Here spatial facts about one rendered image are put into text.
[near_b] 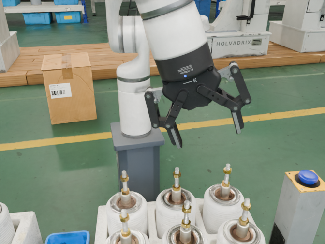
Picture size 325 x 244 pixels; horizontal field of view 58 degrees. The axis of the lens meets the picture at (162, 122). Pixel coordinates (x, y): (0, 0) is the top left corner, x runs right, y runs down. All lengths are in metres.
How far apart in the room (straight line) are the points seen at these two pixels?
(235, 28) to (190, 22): 2.35
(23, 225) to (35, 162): 0.58
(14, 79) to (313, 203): 2.02
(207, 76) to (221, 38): 2.09
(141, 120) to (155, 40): 0.48
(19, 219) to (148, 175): 0.36
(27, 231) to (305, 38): 2.59
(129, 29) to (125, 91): 0.16
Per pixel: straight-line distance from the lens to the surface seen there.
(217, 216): 0.73
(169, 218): 0.71
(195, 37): 0.38
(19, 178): 1.32
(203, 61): 0.39
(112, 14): 0.74
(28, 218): 0.85
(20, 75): 2.31
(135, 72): 0.78
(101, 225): 0.78
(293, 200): 0.74
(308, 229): 0.81
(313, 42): 2.97
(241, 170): 1.28
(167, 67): 0.38
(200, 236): 0.65
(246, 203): 0.61
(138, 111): 0.82
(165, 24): 0.37
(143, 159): 0.88
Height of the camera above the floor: 0.74
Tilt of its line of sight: 27 degrees down
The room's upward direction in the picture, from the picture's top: straight up
